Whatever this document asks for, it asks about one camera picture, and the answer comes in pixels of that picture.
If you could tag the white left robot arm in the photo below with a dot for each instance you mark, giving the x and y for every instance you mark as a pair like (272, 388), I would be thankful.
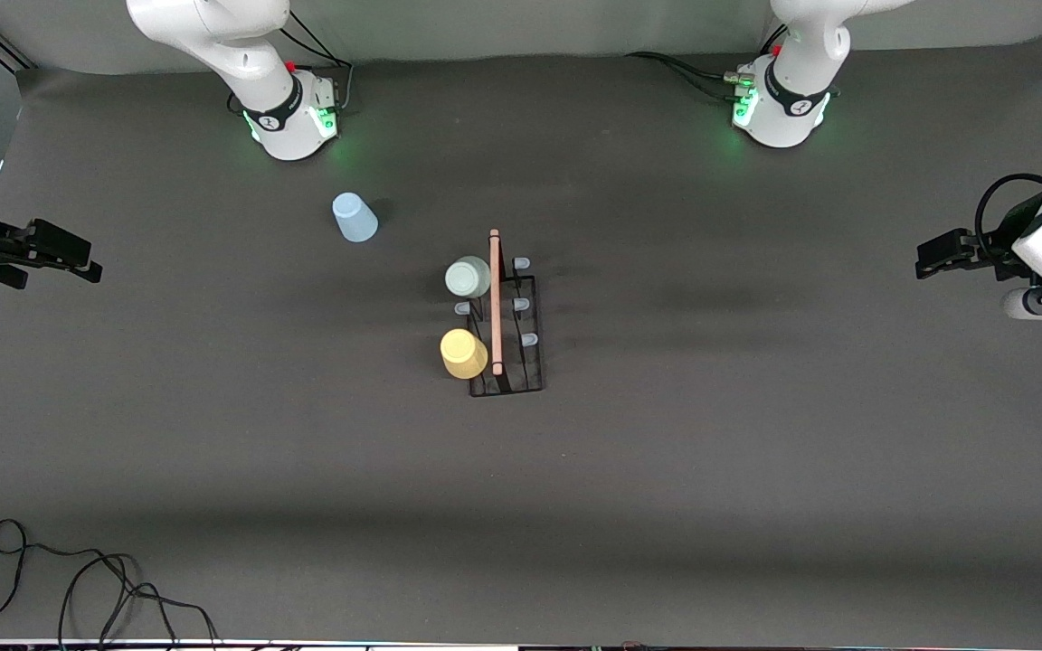
(792, 99)

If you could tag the pale green plastic cup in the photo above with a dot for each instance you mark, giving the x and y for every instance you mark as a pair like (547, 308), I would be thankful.
(467, 278)

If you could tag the black frame rail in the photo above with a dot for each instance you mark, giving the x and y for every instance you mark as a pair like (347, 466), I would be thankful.
(5, 50)

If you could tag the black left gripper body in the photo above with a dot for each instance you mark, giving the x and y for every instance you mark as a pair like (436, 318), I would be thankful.
(1002, 246)

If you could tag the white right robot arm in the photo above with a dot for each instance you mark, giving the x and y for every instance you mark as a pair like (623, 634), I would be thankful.
(286, 117)

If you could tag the light blue plastic cup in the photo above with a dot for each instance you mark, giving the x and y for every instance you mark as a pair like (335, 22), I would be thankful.
(355, 219)

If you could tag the yellow plastic cup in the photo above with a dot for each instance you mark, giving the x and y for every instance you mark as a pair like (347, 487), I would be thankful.
(463, 354)

